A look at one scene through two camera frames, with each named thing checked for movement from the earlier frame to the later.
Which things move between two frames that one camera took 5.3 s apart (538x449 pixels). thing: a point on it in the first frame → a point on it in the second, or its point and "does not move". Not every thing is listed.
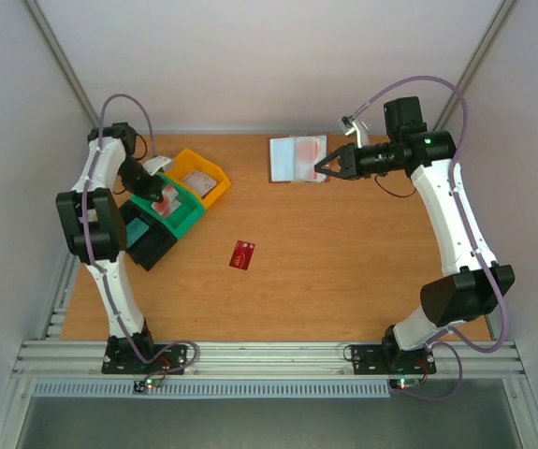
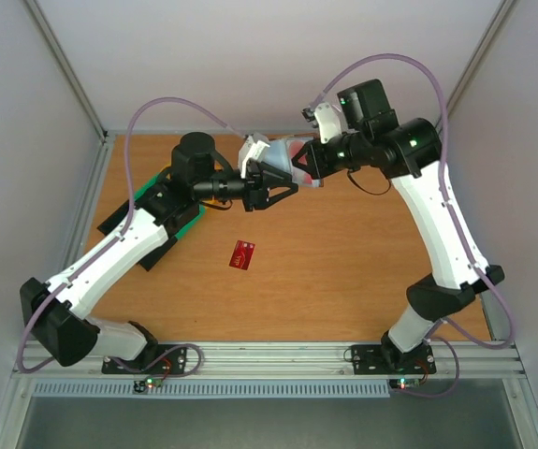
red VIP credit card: x=242 y=254 does not move
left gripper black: x=157 y=184 → x=257 y=193
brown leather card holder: x=292 y=158 does not move
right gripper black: x=348 y=161 → x=315 y=159
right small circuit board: x=404 y=383 does not move
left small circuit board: x=140 y=385 does not move
